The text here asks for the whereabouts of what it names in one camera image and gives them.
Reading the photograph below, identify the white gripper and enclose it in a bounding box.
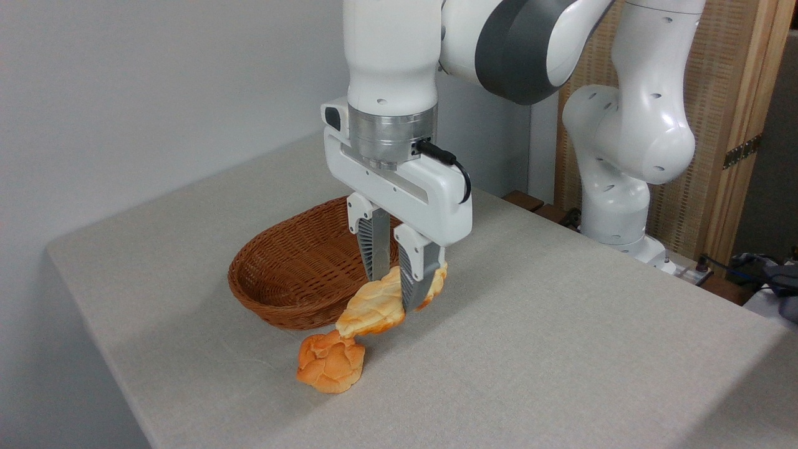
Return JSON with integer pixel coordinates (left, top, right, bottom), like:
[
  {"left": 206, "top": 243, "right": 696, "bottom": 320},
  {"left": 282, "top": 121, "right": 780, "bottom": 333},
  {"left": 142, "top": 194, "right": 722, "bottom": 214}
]
[{"left": 321, "top": 97, "right": 473, "bottom": 312}]

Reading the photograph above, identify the long pale braided bread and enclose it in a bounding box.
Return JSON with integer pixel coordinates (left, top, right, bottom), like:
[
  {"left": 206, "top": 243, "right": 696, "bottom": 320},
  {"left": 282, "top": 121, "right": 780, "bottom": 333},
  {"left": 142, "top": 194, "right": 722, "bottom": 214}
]
[{"left": 335, "top": 262, "right": 448, "bottom": 339}]

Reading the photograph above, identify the round orange bread roll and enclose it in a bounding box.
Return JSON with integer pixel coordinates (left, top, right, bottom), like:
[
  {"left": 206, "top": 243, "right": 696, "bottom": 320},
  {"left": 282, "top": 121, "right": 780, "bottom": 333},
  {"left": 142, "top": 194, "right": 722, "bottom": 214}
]
[{"left": 296, "top": 331, "right": 367, "bottom": 394}]

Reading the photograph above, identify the brown woven wicker basket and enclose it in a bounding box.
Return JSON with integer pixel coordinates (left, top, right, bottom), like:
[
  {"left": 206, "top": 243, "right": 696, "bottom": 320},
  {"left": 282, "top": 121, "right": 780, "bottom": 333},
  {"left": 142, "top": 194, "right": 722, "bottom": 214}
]
[{"left": 228, "top": 196, "right": 403, "bottom": 331}]

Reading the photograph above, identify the white power strip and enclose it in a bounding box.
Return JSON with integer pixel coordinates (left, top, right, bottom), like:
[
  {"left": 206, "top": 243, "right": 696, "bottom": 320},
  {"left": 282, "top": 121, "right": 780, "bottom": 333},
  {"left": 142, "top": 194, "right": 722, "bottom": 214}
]
[{"left": 662, "top": 257, "right": 715, "bottom": 287}]

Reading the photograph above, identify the dark metal screen hinge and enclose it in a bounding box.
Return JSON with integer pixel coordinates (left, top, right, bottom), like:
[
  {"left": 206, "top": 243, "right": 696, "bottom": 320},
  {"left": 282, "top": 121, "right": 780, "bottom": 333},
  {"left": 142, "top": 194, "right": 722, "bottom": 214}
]
[{"left": 723, "top": 134, "right": 762, "bottom": 170}]

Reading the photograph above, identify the wooden woven folding screen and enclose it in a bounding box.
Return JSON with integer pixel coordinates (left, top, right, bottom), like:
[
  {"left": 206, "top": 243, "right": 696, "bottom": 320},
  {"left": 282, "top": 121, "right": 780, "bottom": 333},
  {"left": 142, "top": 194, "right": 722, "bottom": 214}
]
[{"left": 555, "top": 0, "right": 796, "bottom": 269}]

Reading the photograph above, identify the blue grey bag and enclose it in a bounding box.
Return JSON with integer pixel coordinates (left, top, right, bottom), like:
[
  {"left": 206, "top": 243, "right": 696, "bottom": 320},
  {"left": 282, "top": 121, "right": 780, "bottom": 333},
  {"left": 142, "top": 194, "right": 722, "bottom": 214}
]
[{"left": 733, "top": 252, "right": 798, "bottom": 322}]

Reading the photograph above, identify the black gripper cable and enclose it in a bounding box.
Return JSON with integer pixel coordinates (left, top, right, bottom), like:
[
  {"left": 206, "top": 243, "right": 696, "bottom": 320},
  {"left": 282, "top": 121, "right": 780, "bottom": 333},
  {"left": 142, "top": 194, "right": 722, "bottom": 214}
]
[{"left": 416, "top": 140, "right": 473, "bottom": 205}]

